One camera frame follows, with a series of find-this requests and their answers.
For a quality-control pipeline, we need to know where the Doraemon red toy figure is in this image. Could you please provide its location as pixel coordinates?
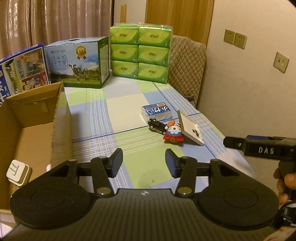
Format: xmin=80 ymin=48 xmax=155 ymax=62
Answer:
xmin=163 ymin=120 xmax=184 ymax=143

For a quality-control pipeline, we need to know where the white square switch panel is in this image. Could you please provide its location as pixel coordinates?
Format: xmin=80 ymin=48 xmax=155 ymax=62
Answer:
xmin=177 ymin=110 xmax=204 ymax=146

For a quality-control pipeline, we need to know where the person's right hand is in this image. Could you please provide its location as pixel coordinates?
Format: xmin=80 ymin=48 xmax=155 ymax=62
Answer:
xmin=273 ymin=168 xmax=296 ymax=207

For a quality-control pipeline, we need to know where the black toy car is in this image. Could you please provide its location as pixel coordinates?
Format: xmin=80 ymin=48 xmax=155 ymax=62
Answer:
xmin=148 ymin=118 xmax=168 ymax=135

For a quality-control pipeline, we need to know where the blue tissue packet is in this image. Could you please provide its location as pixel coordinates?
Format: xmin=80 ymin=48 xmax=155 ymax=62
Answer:
xmin=141 ymin=102 xmax=172 ymax=123

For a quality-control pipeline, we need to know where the checked tablecloth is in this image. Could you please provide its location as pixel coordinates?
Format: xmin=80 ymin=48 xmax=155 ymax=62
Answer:
xmin=65 ymin=76 xmax=254 ymax=190

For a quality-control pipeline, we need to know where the open cardboard box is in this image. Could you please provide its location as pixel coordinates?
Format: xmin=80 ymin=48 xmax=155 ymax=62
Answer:
xmin=1 ymin=82 xmax=72 ymax=214

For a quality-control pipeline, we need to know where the white USB charger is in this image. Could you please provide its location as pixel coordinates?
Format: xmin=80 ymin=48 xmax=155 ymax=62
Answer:
xmin=6 ymin=159 xmax=32 ymax=187

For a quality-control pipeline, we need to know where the beige quilted chair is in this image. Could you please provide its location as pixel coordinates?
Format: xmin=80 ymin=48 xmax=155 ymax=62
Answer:
xmin=168 ymin=35 xmax=206 ymax=107

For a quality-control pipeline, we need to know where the light blue cow milk box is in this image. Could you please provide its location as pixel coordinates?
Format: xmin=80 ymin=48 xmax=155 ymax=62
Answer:
xmin=44 ymin=37 xmax=109 ymax=89

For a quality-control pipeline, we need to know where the green tissue pack bundle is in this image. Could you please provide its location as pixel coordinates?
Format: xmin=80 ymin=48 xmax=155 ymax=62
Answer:
xmin=110 ymin=23 xmax=173 ymax=83

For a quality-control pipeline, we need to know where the blue cartoon milk carton box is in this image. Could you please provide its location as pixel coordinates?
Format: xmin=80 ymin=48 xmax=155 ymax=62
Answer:
xmin=0 ymin=43 xmax=50 ymax=103

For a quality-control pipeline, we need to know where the wooden door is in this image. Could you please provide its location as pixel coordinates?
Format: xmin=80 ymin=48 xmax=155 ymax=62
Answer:
xmin=145 ymin=0 xmax=214 ymax=45

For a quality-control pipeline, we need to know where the pink curtain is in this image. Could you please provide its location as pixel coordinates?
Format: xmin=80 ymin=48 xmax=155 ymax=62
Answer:
xmin=1 ymin=1 xmax=114 ymax=58

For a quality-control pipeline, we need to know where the single wall socket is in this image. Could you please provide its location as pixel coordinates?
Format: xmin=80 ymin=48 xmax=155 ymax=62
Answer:
xmin=273 ymin=52 xmax=290 ymax=74

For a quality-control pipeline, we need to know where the wall socket pair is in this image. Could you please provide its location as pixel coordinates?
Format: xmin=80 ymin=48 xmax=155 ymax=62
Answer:
xmin=223 ymin=30 xmax=247 ymax=49

